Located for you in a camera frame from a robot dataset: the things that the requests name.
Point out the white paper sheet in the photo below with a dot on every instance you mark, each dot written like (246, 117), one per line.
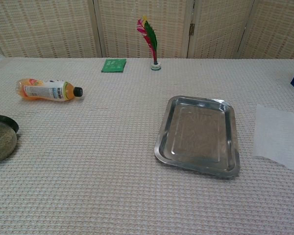
(279, 137)

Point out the colourful feather shuttlecock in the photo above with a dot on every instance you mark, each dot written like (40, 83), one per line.
(150, 36)

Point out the white woven tablecloth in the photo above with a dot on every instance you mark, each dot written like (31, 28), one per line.
(100, 159)

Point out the green flat packet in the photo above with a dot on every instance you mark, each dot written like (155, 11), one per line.
(113, 65)

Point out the rectangular metal tray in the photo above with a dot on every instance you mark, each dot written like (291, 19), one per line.
(198, 132)

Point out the orange drink bottle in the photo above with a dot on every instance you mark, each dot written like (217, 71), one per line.
(44, 91)

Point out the metal screen hinge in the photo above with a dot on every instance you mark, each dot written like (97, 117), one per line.
(192, 29)

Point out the glass jar with black lid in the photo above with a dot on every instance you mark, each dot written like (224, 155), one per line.
(1, 144)

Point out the woven folding screen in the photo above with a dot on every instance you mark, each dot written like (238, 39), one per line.
(51, 27)

